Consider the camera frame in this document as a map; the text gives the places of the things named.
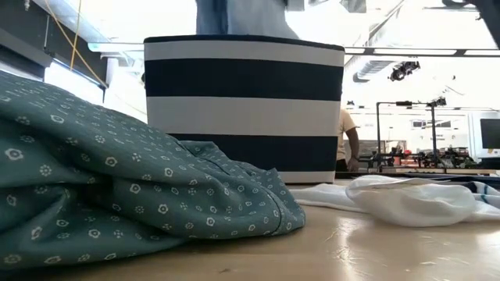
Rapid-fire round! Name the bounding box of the silver ventilation duct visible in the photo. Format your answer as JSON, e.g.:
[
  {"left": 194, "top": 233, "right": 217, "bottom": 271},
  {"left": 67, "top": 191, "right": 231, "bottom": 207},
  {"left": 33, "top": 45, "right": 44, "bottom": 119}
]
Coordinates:
[{"left": 353, "top": 60, "right": 391, "bottom": 84}]

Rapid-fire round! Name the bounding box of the navy white striped fabric basket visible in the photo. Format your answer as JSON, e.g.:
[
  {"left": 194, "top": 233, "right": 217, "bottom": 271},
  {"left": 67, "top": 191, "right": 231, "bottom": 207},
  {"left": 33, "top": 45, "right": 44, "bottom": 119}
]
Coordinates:
[{"left": 143, "top": 34, "right": 346, "bottom": 184}]

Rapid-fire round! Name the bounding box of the black metal table frame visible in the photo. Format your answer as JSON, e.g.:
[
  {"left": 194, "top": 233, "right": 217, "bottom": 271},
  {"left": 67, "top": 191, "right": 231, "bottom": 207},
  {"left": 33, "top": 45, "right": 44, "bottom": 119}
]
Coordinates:
[{"left": 402, "top": 173, "right": 500, "bottom": 184}]

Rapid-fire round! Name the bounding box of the yellow hanging cable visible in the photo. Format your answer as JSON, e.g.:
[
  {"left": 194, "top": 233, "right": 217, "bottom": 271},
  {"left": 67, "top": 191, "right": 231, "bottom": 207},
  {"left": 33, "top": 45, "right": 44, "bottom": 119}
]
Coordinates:
[{"left": 43, "top": 0, "right": 109, "bottom": 89}]

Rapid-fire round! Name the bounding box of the black ceiling spotlight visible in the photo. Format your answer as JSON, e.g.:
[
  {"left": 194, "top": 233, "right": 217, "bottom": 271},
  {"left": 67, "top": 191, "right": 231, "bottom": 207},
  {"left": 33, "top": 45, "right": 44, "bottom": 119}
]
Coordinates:
[{"left": 388, "top": 60, "right": 422, "bottom": 82}]

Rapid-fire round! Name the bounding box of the large window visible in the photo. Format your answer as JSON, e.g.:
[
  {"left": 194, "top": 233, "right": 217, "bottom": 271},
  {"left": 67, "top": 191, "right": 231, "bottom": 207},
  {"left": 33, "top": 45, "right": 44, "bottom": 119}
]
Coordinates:
[{"left": 42, "top": 58, "right": 106, "bottom": 106}]

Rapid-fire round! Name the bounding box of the green flower-print shirt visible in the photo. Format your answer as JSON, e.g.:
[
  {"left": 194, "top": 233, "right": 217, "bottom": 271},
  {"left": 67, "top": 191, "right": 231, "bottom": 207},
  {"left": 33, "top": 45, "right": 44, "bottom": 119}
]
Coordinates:
[{"left": 0, "top": 69, "right": 306, "bottom": 272}]

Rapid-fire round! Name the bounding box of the person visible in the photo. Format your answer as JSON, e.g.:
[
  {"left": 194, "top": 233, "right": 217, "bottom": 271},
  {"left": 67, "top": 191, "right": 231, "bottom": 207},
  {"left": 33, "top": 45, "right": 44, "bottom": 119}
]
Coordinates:
[{"left": 335, "top": 108, "right": 361, "bottom": 173}]

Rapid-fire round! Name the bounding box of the white computer monitor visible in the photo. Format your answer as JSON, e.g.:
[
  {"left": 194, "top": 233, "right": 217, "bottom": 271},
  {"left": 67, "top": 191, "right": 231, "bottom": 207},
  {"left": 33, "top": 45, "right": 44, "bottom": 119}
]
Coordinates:
[{"left": 468, "top": 111, "right": 500, "bottom": 159}]

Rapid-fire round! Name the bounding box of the light blue patterned cloth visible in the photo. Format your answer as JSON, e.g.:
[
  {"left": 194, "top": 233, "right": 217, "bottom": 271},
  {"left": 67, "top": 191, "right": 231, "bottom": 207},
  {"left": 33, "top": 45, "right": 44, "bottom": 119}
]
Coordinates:
[{"left": 195, "top": 0, "right": 301, "bottom": 41}]

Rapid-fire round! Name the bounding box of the pale cloth with dark stripe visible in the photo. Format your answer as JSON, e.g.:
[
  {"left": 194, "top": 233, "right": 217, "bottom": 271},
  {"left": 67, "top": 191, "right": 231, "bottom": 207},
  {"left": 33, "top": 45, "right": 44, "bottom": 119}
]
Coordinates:
[{"left": 466, "top": 180, "right": 500, "bottom": 208}]

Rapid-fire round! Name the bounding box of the white textured cloth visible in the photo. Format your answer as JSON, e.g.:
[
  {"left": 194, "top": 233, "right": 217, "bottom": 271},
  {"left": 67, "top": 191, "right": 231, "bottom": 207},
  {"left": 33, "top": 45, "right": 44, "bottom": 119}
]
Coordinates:
[{"left": 345, "top": 174, "right": 482, "bottom": 228}]

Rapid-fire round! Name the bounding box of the ceiling light fixture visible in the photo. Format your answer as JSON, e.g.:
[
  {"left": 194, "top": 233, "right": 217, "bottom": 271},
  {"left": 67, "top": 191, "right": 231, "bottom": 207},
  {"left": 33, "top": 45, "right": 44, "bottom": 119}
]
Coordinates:
[{"left": 87, "top": 41, "right": 145, "bottom": 53}]

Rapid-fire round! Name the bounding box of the background robot workstation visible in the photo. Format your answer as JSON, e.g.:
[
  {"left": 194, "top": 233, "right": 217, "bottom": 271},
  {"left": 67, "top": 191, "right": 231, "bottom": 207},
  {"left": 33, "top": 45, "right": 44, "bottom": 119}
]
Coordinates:
[{"left": 359, "top": 96, "right": 480, "bottom": 175}]

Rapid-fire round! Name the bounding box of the plain white cloth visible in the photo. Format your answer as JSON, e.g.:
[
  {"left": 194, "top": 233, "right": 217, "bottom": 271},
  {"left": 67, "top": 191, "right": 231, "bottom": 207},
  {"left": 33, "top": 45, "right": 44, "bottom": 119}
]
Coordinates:
[{"left": 291, "top": 182, "right": 500, "bottom": 223}]

